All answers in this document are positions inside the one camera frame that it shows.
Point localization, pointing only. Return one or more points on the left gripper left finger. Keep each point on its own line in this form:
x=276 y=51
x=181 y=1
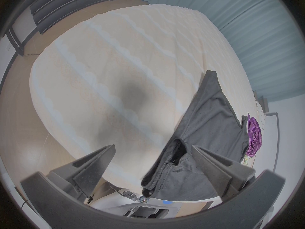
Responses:
x=93 y=168

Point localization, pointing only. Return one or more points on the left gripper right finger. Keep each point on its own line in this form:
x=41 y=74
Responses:
x=221 y=173

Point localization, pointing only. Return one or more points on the black T-shirt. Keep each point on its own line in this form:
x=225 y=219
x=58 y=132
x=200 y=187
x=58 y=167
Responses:
x=209 y=118

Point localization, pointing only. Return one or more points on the bed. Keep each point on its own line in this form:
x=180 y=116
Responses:
x=107 y=68

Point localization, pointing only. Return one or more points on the white printed garment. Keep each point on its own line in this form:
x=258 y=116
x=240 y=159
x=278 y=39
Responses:
x=247 y=161

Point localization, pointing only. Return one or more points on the purple satin garment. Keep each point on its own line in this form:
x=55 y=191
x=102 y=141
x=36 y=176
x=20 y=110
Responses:
x=253 y=132

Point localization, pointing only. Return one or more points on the white printed pillow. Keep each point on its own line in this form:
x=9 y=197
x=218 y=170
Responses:
x=260 y=111

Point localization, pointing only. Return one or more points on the grey bedside table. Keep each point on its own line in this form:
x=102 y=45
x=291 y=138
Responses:
x=263 y=102

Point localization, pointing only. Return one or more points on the black chest of drawers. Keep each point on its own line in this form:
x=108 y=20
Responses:
x=71 y=3

